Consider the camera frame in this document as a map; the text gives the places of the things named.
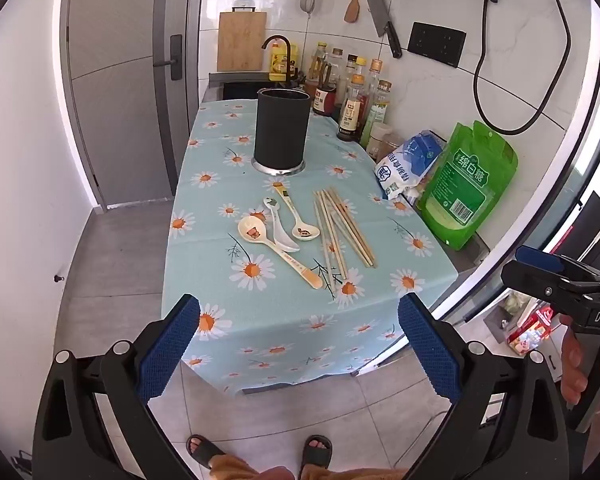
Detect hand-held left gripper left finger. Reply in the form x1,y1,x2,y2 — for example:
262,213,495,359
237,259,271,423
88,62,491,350
32,293,201,480

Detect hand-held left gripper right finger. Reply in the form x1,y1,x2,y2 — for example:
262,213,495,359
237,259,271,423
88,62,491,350
398,292,574,480

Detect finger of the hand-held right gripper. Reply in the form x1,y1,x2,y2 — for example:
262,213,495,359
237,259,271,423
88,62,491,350
516,246,600,283
500,260,600,312

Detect large cream spoon bear print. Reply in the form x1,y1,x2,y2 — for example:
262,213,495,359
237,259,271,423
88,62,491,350
237,215,325,291

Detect pile of wooden chopsticks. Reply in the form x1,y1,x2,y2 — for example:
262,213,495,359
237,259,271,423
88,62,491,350
312,187,377,295

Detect white ceramic spoon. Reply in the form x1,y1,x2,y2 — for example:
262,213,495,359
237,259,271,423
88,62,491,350
263,196,301,253

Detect small cream spoon yellow handle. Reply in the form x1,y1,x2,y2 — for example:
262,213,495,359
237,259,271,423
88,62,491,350
273,184,322,242

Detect black cylindrical utensil holder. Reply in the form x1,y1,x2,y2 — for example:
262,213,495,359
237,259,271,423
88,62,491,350
252,87,313,177

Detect person's right hand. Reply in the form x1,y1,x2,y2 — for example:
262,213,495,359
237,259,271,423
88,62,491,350
560,312,600,407

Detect red printed box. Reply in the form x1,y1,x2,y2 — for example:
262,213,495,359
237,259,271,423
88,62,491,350
509,304,564,357

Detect floral light blue tablecloth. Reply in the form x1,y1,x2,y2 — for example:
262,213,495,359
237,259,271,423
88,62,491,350
161,99,458,395

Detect green sugar bag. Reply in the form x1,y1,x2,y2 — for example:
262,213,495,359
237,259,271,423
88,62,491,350
417,120,520,252

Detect black sandal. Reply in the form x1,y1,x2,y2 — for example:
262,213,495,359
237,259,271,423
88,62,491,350
299,434,334,469
186,433,229,470

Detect white and blue salt bag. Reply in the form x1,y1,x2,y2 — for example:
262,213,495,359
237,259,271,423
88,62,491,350
374,129,449,201

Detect brown cardboard box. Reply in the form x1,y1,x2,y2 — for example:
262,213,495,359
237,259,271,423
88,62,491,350
380,132,404,162

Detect clear seasoning jar white lid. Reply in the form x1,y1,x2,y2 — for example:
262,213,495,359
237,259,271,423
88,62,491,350
367,122,394,160

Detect green condiment bottle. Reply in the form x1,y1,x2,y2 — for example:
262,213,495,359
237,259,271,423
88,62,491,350
359,80,393,149

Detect clear bottle orange cap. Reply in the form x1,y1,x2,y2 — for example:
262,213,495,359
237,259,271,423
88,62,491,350
367,58,384,107

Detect grey door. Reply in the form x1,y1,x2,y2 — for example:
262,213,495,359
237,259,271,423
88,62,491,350
60,0,207,211

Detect dark sauce bottle red label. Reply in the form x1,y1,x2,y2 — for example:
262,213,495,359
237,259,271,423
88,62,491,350
312,64,337,117

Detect tall clear condiment bottle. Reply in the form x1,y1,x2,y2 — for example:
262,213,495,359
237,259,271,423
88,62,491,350
344,53,359,96

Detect dark kitchen sink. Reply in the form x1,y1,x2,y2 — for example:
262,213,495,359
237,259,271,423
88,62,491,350
209,72,306,102

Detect yellow oil bottle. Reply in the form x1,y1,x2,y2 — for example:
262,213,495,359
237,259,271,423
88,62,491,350
309,42,329,82

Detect yellow dish soap bottle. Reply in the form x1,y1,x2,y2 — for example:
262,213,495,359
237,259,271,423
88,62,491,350
268,41,290,81

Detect wooden cutting board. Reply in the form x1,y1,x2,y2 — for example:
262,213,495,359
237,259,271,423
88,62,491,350
216,6,267,73

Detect black faucet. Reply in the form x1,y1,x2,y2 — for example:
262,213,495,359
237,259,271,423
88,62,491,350
261,35,301,84

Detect black wall socket panel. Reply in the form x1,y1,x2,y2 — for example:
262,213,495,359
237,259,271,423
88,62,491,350
408,21,468,69

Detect black door handle lock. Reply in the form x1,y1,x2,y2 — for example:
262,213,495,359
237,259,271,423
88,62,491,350
152,34,184,81

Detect kitchen cleaver black handle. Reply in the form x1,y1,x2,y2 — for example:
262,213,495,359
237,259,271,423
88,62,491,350
367,0,404,60

